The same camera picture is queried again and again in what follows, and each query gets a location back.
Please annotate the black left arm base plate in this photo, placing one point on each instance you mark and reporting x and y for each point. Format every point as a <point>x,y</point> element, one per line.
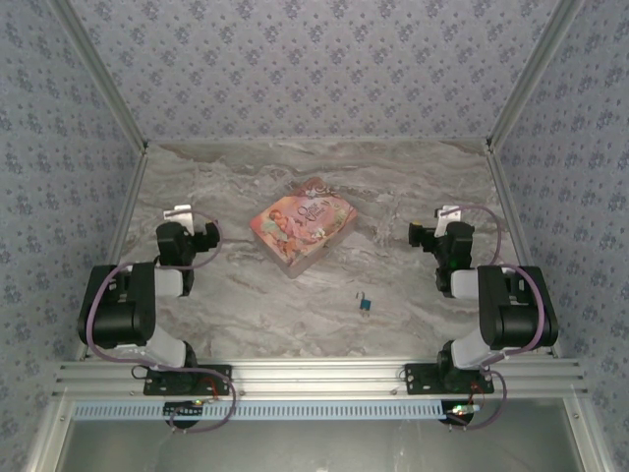
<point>157,386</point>

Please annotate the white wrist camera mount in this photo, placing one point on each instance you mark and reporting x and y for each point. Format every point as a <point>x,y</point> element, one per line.
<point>178,214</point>
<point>448,216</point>

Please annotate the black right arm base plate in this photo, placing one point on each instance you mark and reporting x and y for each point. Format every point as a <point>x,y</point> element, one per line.
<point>422,381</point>

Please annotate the aluminium front frame beam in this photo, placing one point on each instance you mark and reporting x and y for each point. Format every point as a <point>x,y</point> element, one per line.
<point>319,376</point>

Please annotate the aluminium corner frame post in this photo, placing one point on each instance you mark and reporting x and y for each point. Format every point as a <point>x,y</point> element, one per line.
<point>535,74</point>
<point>103,78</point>

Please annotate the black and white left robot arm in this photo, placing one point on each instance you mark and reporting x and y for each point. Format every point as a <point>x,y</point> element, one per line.
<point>118,314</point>

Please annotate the small circuit board with leds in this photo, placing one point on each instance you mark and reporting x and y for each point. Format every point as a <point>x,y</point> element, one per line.
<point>184,410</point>
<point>462,410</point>

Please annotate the small blue padlock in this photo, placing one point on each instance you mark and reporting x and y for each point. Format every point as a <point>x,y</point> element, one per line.
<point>364,305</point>

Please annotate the aluminium side table rail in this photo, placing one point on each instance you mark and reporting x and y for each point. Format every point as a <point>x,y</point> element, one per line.
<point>125,221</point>
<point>516,221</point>

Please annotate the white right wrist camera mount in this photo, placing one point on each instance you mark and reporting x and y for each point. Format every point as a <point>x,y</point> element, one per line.
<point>448,216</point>

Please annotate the pink illustrated tin box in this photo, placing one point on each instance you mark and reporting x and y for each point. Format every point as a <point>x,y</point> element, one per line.
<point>300,226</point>

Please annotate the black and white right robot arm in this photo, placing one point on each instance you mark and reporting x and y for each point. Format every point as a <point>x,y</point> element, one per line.
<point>516,314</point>

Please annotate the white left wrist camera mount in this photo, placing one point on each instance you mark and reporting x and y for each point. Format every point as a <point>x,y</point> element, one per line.
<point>178,214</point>

